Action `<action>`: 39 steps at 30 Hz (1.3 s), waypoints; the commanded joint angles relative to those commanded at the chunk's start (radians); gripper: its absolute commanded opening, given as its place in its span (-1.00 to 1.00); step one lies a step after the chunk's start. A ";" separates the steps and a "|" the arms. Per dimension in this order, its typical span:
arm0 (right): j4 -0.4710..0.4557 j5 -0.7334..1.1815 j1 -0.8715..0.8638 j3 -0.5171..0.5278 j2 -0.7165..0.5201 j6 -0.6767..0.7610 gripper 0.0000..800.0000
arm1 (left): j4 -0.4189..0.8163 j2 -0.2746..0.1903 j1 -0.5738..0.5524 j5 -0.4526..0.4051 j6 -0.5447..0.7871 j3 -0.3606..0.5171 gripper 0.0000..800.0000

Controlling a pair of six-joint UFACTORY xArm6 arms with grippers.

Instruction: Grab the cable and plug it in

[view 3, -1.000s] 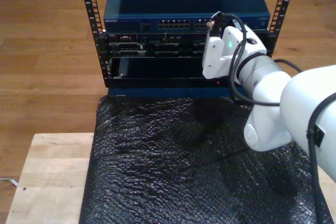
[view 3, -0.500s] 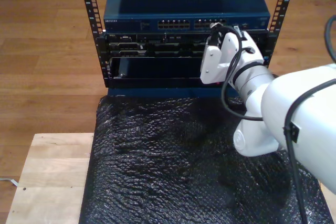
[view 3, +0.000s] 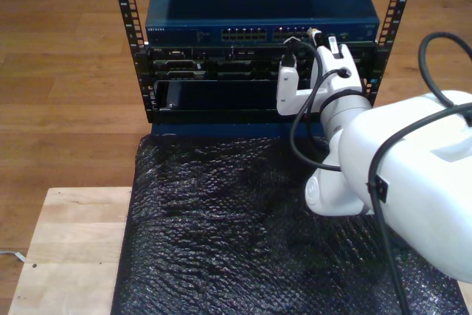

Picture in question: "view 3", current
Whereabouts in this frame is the black rack shelf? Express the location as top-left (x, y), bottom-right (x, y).
top-left (145, 78), bottom-right (372, 126)

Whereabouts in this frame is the blue rack base plate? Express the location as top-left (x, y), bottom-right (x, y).
top-left (150, 122), bottom-right (329, 139)

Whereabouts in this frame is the black rack server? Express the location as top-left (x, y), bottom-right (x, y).
top-left (134, 44), bottom-right (381, 82)

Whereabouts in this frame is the grey flat ribbon cable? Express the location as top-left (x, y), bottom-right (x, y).
top-left (0, 248), bottom-right (27, 263)

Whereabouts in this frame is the black camera cable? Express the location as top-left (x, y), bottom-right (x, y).
top-left (280, 32), bottom-right (472, 315)

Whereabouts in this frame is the black bubble mat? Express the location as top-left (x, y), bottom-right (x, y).
top-left (110, 134), bottom-right (468, 315)

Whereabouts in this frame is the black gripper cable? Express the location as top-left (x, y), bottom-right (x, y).
top-left (289, 67), bottom-right (350, 173)

